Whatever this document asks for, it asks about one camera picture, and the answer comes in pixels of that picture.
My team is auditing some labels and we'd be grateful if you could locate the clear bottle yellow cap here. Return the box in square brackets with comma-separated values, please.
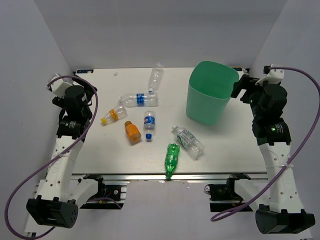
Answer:
[100, 104, 128, 126]

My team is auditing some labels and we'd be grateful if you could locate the orange juice bottle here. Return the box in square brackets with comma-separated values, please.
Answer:
[124, 121, 142, 145]

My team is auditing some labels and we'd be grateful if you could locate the clear bottle blue label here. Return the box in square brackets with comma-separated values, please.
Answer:
[118, 92, 158, 108]

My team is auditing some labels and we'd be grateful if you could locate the clear bottle white cap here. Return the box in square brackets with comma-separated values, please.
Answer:
[171, 125, 205, 160]

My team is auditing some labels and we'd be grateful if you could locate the small bottle blue cap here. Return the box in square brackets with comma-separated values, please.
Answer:
[143, 110, 156, 142]

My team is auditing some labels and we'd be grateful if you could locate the clear crushed plastic bottle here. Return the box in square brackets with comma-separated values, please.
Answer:
[148, 62, 165, 93]

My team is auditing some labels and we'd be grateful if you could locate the green plastic bottle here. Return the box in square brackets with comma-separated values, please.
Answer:
[164, 143, 180, 180]

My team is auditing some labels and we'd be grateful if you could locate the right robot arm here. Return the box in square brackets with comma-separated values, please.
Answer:
[225, 74, 316, 234]

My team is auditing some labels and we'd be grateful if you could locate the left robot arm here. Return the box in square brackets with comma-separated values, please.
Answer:
[26, 78, 106, 229]

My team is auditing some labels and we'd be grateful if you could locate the green plastic bin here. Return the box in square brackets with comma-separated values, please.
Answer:
[186, 61, 239, 125]

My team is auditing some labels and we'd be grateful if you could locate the blue table label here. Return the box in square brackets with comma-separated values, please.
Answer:
[76, 69, 94, 74]

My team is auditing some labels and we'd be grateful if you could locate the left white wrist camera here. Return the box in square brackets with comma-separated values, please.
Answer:
[46, 78, 74, 99]

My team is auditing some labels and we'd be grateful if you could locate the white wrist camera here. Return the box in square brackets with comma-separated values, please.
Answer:
[255, 64, 284, 87]
[46, 78, 74, 99]

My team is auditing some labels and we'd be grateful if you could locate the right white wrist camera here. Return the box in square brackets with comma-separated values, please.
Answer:
[255, 64, 284, 87]

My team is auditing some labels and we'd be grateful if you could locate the aluminium table rail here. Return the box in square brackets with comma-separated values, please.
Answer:
[69, 171, 270, 183]

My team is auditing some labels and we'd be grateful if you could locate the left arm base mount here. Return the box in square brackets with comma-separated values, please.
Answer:
[68, 174, 125, 210]

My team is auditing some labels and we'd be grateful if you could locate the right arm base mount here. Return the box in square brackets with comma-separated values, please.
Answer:
[203, 173, 257, 213]

